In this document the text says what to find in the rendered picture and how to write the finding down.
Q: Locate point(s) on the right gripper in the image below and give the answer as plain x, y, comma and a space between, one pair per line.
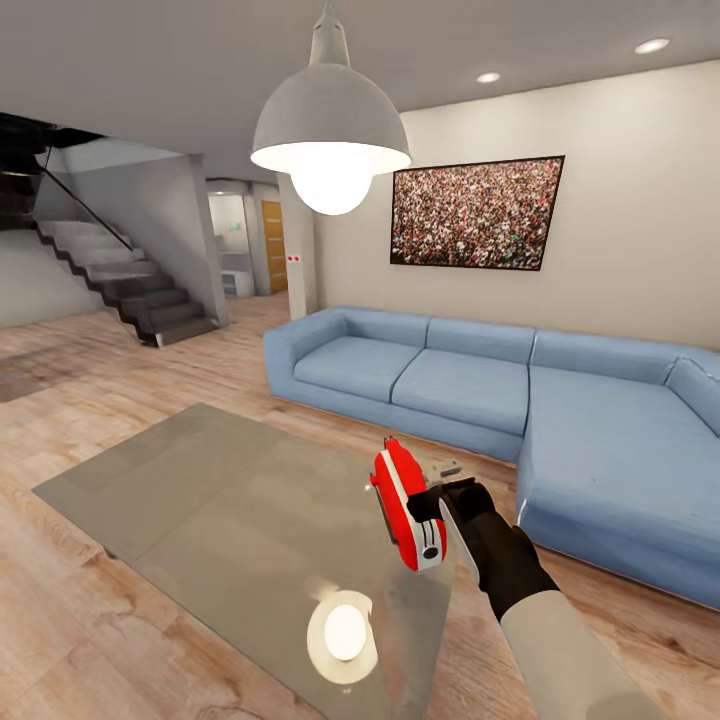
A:
422, 505

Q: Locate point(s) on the door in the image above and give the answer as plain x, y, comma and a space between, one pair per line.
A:
274, 239

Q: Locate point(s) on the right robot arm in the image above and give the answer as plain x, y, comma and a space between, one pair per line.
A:
568, 671

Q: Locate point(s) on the stairs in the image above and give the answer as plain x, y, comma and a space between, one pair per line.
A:
132, 289

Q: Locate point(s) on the sofa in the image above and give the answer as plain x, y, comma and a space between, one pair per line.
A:
616, 440

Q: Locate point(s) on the radio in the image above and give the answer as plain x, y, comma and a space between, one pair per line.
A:
398, 475

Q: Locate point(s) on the picture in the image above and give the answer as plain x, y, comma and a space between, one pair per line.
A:
489, 215

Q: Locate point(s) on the room light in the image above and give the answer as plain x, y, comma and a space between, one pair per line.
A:
330, 102

